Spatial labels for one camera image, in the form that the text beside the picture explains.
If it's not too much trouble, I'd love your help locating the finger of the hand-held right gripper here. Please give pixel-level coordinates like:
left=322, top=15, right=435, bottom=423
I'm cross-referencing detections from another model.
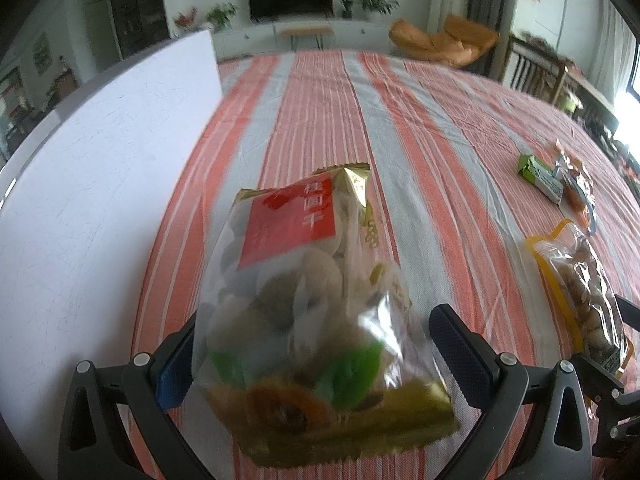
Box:
left=614, top=295, right=640, bottom=332
left=570, top=352, right=627, bottom=392

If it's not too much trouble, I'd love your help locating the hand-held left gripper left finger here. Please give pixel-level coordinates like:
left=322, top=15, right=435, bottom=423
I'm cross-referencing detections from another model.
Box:
left=57, top=317, right=216, bottom=480

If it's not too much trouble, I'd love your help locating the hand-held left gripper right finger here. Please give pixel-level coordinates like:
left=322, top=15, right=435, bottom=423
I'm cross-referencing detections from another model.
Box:
left=428, top=304, right=593, bottom=480

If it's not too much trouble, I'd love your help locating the clear nut packet orange edge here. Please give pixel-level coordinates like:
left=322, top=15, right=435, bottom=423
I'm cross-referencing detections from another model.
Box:
left=525, top=218, right=636, bottom=376

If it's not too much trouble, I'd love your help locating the clear orange chicken packet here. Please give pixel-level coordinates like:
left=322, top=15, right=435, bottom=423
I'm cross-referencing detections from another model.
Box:
left=552, top=140, right=598, bottom=236

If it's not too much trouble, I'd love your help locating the gold dried fruit bag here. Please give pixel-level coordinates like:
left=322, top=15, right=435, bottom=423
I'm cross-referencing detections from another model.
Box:
left=192, top=161, right=462, bottom=468

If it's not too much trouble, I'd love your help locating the green white snack packet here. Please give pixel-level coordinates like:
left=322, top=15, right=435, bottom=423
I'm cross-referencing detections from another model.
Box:
left=517, top=152, right=566, bottom=205

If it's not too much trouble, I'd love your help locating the white board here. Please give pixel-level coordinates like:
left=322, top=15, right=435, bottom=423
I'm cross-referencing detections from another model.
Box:
left=0, top=29, right=224, bottom=461

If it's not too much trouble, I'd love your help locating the cluttered wooden side table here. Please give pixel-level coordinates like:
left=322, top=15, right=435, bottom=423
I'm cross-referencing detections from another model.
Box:
left=562, top=62, right=621, bottom=131

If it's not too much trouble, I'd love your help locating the dark wooden chair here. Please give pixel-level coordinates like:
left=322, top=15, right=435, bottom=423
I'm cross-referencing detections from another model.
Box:
left=505, top=34, right=568, bottom=106

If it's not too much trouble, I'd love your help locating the orange striped tablecloth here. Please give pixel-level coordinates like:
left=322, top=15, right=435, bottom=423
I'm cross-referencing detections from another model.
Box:
left=130, top=51, right=640, bottom=480

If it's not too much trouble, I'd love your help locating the orange lounge chair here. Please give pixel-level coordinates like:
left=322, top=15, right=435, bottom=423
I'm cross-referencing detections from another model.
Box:
left=389, top=15, right=501, bottom=67

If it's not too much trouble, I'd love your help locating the white television cabinet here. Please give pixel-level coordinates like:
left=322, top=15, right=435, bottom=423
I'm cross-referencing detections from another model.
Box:
left=212, top=17, right=396, bottom=61

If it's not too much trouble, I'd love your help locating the grey curtain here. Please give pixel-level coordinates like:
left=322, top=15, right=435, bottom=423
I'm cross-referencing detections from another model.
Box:
left=467, top=0, right=518, bottom=81

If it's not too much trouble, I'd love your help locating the small wooden bench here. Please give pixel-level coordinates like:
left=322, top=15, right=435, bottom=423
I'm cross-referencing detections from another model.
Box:
left=280, top=26, right=333, bottom=52

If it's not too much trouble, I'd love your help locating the large leafy potted plant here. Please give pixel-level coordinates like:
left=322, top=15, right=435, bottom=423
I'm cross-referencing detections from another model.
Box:
left=355, top=0, right=400, bottom=16

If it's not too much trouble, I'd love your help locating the red flower arrangement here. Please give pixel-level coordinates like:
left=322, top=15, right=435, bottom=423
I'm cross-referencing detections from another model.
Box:
left=173, top=6, right=198, bottom=36

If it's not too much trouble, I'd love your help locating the green potted plant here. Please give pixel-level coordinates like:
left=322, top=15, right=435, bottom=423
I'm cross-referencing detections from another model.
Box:
left=206, top=2, right=238, bottom=31

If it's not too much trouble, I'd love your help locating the dark bookcase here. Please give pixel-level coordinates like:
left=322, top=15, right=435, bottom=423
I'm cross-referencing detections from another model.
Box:
left=107, top=0, right=168, bottom=58

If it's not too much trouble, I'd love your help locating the framed wall picture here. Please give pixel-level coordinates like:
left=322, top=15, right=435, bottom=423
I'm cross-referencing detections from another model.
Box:
left=32, top=32, right=53, bottom=68

